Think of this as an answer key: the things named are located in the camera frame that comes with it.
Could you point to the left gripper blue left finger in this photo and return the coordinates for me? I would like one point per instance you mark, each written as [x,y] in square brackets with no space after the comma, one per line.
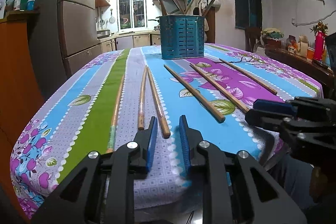
[152,130]

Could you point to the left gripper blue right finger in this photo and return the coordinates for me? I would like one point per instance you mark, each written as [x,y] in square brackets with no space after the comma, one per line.
[183,126]

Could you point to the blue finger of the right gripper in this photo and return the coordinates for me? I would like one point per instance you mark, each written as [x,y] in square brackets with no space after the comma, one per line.
[264,119]
[267,106]

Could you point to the wooden chopstick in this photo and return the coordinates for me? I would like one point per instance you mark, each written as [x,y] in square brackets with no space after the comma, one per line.
[227,94]
[160,113]
[141,115]
[207,104]
[114,119]
[250,76]

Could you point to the kitchen window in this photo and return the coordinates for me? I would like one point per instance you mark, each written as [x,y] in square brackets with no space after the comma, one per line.
[131,14]

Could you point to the wooden chopstick on table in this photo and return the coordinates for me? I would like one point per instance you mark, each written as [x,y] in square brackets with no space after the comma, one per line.
[114,119]
[160,113]
[141,115]
[207,104]

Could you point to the dark wooden side table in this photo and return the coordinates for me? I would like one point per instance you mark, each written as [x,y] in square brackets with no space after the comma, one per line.
[322,75]

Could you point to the potted flowers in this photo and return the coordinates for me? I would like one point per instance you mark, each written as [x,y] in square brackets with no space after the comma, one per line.
[272,37]

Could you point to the dark wooden chair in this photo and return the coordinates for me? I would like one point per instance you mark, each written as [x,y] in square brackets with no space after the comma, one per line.
[253,39]

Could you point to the red thermos flask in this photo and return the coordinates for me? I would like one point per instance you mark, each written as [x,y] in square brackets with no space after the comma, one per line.
[319,46]

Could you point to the blue perforated utensil holder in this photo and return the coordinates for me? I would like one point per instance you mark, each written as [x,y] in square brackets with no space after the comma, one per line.
[182,36]

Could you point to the chopstick standing in holder left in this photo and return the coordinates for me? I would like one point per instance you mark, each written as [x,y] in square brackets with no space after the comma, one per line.
[163,10]

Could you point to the chopstick standing in holder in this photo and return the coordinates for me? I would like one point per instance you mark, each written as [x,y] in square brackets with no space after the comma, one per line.
[163,10]
[188,6]

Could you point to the chopstick standing in holder right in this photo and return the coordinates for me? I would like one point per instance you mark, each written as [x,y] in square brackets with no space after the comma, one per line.
[188,6]

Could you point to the grey three-door refrigerator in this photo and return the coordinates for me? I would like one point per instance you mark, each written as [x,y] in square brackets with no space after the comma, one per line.
[65,33]

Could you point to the steel range hood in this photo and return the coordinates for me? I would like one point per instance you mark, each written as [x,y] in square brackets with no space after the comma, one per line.
[168,1]

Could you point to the orange wooden cabinet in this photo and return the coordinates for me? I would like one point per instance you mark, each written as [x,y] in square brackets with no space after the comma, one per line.
[20,99]

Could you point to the blue capped jar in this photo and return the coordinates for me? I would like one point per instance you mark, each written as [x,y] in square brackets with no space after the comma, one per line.
[30,5]

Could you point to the white medicine bottle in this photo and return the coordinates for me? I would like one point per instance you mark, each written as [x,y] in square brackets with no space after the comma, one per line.
[17,5]

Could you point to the green box on cabinet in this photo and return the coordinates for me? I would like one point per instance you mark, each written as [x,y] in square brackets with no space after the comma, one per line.
[25,1]

